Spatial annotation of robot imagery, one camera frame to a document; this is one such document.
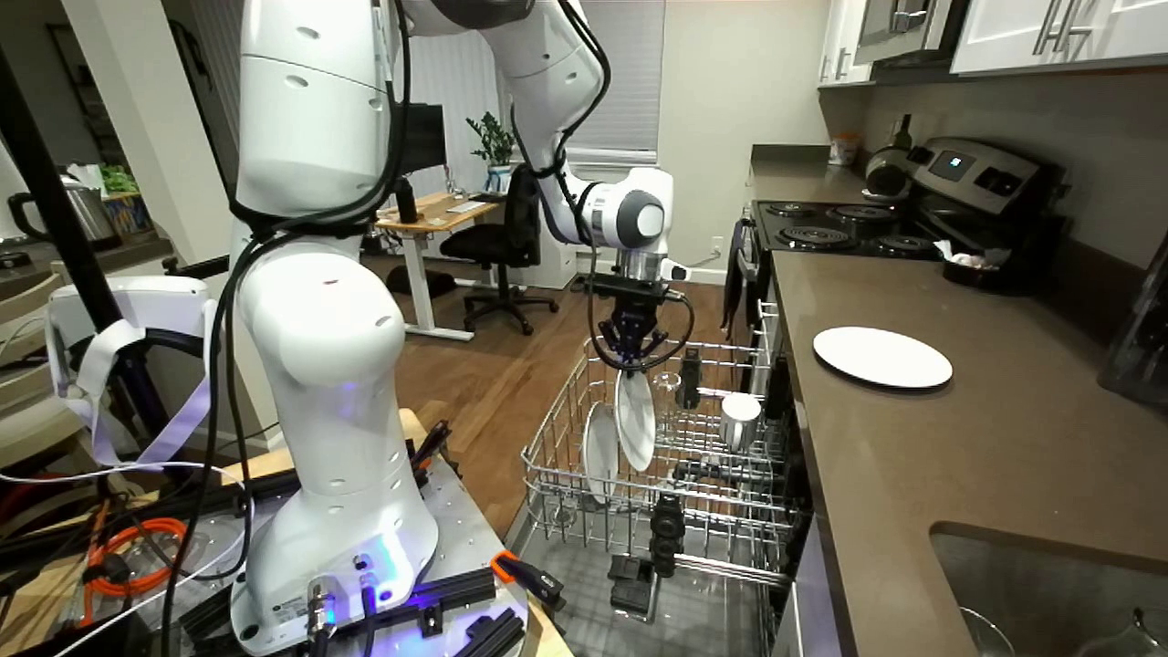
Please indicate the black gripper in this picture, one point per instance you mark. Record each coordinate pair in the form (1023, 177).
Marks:
(632, 304)

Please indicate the white dinner plate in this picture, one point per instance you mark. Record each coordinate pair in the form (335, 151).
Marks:
(880, 354)
(595, 459)
(638, 421)

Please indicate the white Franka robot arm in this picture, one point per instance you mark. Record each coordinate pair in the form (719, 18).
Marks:
(331, 351)

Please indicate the stainless dishwasher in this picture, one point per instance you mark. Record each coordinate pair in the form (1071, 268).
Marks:
(570, 608)

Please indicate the clear drinking glass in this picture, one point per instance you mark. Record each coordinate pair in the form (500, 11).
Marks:
(988, 641)
(668, 382)

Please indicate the black bottle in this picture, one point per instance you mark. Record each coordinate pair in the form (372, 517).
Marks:
(689, 382)

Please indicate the white cup in rack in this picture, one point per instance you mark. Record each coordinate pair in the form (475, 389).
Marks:
(737, 421)

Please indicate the black office chair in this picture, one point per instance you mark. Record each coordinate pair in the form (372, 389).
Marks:
(512, 240)

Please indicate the black plastic rack part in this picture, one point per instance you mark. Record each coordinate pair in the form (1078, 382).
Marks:
(632, 584)

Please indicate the wooden desk white legs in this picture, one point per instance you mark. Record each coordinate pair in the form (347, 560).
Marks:
(443, 214)

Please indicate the black orange clamp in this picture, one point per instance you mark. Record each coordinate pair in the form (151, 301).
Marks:
(534, 583)

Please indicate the green potted plant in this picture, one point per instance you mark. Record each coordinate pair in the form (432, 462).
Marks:
(497, 140)

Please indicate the window with white blinds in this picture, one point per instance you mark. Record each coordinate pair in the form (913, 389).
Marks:
(638, 84)

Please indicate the black computer monitor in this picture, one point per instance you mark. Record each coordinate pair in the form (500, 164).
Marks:
(424, 138)

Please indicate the dark kettle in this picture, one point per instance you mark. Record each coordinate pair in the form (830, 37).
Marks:
(891, 172)

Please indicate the white cloth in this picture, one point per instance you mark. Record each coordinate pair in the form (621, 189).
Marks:
(961, 257)

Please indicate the narrow white upper cabinet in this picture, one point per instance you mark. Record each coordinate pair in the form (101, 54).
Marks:
(842, 41)

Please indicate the stainless range hood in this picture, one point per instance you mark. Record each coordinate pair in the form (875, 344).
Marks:
(907, 24)

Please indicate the stainless kitchen sink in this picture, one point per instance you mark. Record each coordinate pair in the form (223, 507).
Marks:
(1044, 584)

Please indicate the white box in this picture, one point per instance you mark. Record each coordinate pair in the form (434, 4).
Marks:
(146, 304)

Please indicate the wide white upper cabinet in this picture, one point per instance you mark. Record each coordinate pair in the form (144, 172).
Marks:
(1071, 31)

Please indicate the green box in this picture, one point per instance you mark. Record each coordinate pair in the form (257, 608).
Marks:
(117, 179)

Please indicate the dark pitcher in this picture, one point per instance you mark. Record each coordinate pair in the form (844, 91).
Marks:
(84, 214)

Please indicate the clear glass jar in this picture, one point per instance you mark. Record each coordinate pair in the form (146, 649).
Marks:
(1126, 645)

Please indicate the black bracket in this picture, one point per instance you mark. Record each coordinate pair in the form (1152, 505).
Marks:
(488, 636)

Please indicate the black camera stand pole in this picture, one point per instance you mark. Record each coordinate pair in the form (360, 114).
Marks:
(57, 207)

